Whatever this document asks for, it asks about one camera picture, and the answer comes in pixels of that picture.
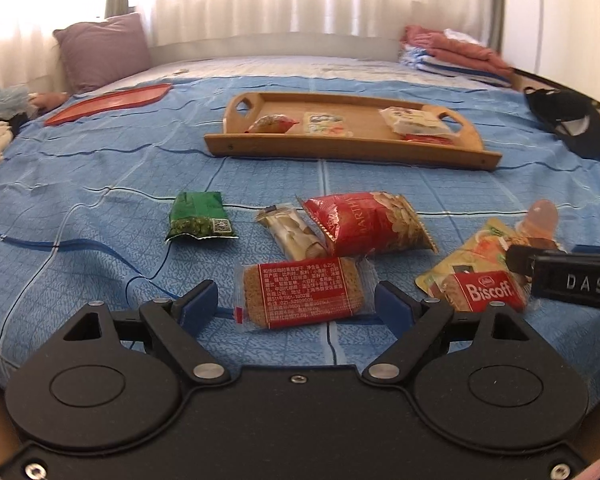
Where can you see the wooden serving tray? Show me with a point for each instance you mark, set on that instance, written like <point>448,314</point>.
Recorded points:
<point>330,147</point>

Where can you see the clear biscuit packet red label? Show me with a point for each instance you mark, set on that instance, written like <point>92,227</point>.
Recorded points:
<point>300,290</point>

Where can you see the red biscuit packet white logo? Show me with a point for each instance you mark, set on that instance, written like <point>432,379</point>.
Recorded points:
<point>485,290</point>

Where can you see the white flower cake packet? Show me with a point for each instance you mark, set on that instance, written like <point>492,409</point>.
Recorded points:
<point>410,119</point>

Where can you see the crumpled blue-grey plastic bag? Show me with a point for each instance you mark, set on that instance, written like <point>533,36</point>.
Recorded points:
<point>2,100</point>

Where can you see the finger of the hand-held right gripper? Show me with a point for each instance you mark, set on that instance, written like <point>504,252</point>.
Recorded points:
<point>597,249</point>
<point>520,260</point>

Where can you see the pink jelly cup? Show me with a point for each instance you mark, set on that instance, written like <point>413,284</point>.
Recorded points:
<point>542,217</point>

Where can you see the salmon folded blanket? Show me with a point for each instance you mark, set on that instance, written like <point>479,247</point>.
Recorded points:
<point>460,52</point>

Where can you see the red nut snack packet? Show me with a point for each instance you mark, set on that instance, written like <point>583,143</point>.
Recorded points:
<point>370,225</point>

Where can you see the gold snack pouch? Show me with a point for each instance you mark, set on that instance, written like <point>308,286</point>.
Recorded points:
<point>480,247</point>

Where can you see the dark cloth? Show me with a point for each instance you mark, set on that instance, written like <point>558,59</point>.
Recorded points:
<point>12,121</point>

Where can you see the small red yellow snack packet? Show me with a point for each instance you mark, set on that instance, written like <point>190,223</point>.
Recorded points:
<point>272,124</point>

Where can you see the white patterned bed sheet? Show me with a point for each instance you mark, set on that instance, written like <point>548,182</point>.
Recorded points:
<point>305,67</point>

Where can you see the pink cloth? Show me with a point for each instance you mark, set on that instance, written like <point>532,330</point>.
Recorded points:
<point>50,100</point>

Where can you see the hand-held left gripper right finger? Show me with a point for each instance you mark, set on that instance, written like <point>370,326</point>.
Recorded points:
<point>395,305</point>

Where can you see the green pea snack packet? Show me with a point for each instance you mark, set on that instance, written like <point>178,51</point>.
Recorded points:
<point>197,212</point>

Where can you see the purple pillow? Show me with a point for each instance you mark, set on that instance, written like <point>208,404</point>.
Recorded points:
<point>105,52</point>

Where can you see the pale yellow snack packet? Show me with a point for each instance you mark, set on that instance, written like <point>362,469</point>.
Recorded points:
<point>325,124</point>

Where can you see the beige stick snack packet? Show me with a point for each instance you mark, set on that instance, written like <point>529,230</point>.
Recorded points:
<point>290,232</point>

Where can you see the red plastic tray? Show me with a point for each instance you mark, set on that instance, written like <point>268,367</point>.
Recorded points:
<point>105,104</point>

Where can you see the white folded cloth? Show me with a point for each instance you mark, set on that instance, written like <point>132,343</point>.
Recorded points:
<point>460,36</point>

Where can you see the blue plaid blanket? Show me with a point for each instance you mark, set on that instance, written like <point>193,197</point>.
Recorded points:
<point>105,185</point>

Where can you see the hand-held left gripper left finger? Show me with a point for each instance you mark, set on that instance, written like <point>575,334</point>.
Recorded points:
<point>200,305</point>

